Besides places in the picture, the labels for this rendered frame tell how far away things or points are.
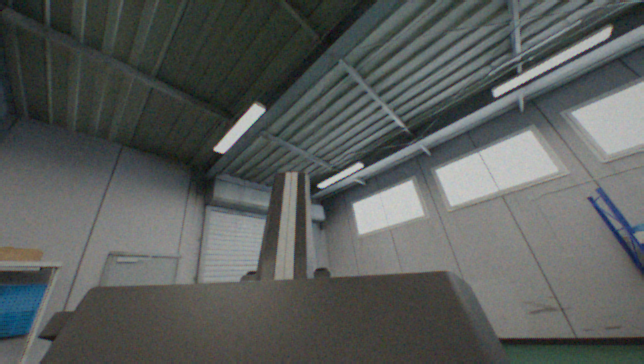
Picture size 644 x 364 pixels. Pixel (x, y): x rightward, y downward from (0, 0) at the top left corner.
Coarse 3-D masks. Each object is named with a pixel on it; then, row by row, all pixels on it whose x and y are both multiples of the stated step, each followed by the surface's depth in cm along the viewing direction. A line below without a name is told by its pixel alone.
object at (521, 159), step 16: (496, 144) 427; (512, 144) 408; (528, 144) 391; (464, 160) 460; (480, 160) 439; (496, 160) 420; (512, 160) 402; (528, 160) 385; (544, 160) 370; (448, 176) 474; (464, 176) 452; (480, 176) 432; (496, 176) 413; (512, 176) 396; (528, 176) 379; (544, 176) 365; (448, 192) 466; (464, 192) 445; (480, 192) 425; (496, 192) 407
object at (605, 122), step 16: (640, 80) 314; (608, 96) 334; (624, 96) 322; (640, 96) 310; (576, 112) 356; (592, 112) 342; (608, 112) 330; (624, 112) 318; (640, 112) 307; (592, 128) 338; (608, 128) 325; (624, 128) 314; (640, 128) 303; (592, 144) 336; (608, 144) 321; (624, 144) 310; (640, 144) 300
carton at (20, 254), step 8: (0, 248) 220; (8, 248) 223; (16, 248) 227; (24, 248) 231; (0, 256) 218; (8, 256) 222; (16, 256) 225; (24, 256) 229; (32, 256) 233; (40, 256) 249
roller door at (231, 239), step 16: (208, 208) 435; (224, 208) 461; (208, 224) 423; (224, 224) 450; (240, 224) 477; (256, 224) 507; (208, 240) 414; (224, 240) 439; (240, 240) 462; (256, 240) 490; (208, 256) 403; (224, 256) 424; (240, 256) 448; (256, 256) 476; (208, 272) 392; (224, 272) 412; (240, 272) 434
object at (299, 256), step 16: (304, 176) 11; (304, 192) 10; (304, 208) 9; (288, 224) 8; (304, 224) 8; (288, 240) 7; (304, 240) 7; (288, 256) 7; (304, 256) 7; (288, 272) 7; (304, 272) 7; (320, 272) 7
